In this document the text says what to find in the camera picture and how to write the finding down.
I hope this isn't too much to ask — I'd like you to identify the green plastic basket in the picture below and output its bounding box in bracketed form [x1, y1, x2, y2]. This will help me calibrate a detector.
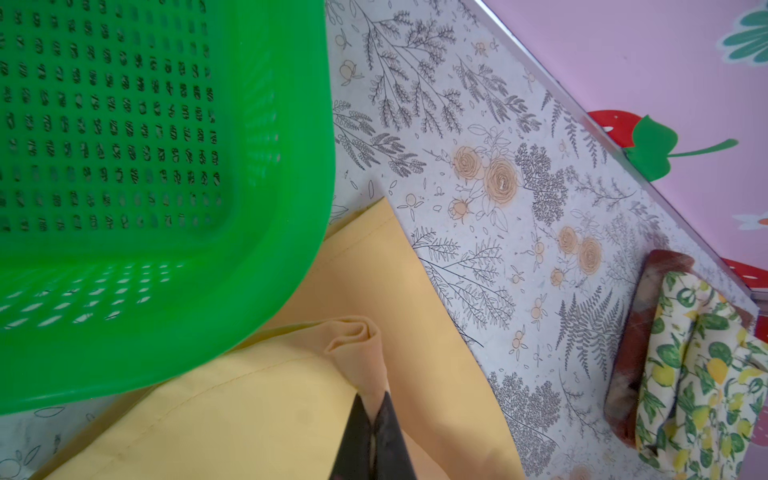
[1, 1, 335, 414]

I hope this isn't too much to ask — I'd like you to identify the red plaid skirt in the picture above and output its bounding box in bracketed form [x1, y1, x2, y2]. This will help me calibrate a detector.
[602, 249, 757, 448]

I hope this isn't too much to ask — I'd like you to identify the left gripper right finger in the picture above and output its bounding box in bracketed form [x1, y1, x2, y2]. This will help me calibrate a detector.
[373, 393, 417, 480]

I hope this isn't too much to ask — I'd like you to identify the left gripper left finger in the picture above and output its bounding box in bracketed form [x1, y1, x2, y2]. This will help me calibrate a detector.
[329, 395, 375, 480]

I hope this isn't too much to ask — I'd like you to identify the tan cloth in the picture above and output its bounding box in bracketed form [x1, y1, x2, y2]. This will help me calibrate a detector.
[40, 200, 524, 479]

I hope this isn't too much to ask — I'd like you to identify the yellow lemon print skirt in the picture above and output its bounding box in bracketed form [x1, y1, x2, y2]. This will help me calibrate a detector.
[635, 272, 767, 479]

